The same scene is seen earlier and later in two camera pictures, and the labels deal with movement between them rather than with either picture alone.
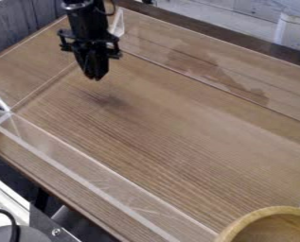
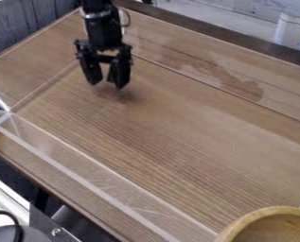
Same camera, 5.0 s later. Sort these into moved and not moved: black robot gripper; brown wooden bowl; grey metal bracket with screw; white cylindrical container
Moved: black robot gripper
Not moved: grey metal bracket with screw; brown wooden bowl; white cylindrical container
